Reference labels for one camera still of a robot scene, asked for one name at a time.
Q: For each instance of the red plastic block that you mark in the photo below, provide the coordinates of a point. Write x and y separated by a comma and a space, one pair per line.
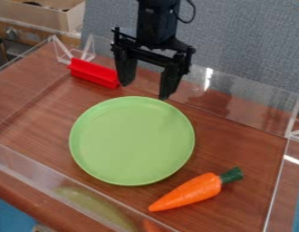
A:
95, 73

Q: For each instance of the clear acrylic tray walls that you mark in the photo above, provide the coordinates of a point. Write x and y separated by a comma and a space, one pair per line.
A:
246, 125

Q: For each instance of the orange toy carrot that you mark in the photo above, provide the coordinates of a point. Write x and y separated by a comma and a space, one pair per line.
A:
197, 190

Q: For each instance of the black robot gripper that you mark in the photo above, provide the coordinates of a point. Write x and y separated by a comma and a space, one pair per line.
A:
153, 44

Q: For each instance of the cardboard box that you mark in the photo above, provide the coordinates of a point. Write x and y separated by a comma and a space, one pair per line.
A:
61, 15

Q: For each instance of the green round plate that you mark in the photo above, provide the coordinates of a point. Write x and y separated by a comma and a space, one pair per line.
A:
133, 141

